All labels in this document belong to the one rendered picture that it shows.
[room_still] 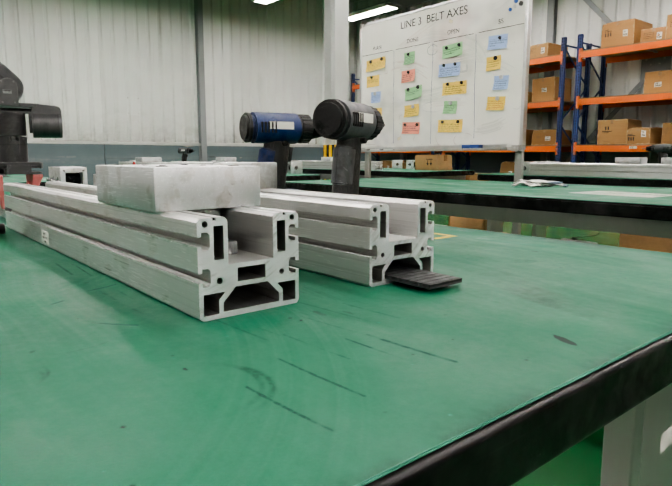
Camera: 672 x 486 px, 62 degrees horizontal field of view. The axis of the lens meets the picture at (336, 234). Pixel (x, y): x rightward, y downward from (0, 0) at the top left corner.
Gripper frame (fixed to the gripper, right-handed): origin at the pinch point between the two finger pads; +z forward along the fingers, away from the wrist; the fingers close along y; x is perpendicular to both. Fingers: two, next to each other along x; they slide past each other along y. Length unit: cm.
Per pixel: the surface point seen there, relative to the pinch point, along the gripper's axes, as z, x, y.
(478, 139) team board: -21, 87, 285
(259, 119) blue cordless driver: -17, -46, 33
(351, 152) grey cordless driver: -11, -72, 33
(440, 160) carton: -7, 208, 395
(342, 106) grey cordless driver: -18, -74, 29
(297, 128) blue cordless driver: -16, -48, 41
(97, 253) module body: 1, -70, -5
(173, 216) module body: -5, -92, -5
